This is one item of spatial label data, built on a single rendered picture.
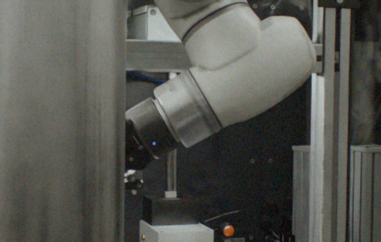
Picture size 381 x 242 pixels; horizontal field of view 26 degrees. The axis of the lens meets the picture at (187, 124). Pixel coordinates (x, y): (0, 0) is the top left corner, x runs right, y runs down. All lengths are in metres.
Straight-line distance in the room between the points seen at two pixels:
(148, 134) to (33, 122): 0.56
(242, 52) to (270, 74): 0.04
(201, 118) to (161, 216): 0.41
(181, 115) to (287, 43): 0.16
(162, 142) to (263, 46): 0.18
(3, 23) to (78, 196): 0.11
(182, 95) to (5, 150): 0.56
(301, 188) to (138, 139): 0.53
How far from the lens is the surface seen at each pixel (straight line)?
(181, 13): 1.07
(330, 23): 1.33
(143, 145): 1.09
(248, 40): 1.05
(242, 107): 1.05
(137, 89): 1.66
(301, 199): 1.55
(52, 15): 0.51
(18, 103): 0.51
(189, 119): 1.05
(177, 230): 1.40
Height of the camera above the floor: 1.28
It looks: 3 degrees down
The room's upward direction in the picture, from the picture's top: 1 degrees clockwise
